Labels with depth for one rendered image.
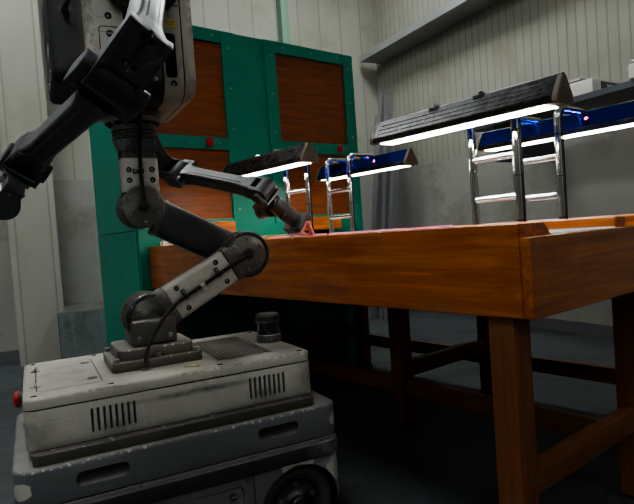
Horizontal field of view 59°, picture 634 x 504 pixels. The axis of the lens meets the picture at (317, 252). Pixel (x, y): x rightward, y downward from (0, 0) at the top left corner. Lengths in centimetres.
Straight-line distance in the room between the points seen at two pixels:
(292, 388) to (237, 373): 15
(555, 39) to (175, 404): 348
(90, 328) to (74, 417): 279
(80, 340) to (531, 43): 365
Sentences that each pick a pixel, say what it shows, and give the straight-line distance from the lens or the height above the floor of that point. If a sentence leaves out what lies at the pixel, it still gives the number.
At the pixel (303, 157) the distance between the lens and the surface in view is 208.
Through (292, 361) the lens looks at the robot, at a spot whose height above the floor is 46.
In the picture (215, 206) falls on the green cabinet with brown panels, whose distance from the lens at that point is 277.
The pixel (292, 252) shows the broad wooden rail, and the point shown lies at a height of 72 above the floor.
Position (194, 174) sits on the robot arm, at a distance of 201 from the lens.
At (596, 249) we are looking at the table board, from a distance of 137.
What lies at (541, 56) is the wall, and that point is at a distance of 425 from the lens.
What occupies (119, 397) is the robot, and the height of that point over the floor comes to 45.
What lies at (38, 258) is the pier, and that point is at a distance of 436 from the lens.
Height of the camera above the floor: 78
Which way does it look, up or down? 2 degrees down
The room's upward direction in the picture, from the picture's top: 4 degrees counter-clockwise
